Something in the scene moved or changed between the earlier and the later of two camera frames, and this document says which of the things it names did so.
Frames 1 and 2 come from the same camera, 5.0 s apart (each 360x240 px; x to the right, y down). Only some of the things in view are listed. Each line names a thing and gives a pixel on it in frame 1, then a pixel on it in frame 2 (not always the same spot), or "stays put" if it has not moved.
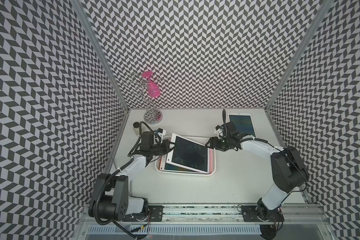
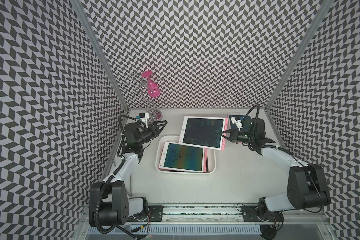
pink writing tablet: [188, 154] → [204, 132]
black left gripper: [166, 143] → [154, 129]
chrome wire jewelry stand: [148, 84] stays put
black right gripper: [214, 144] → [235, 134]
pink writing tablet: [243, 121] stays put
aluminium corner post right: [322, 10] stays put
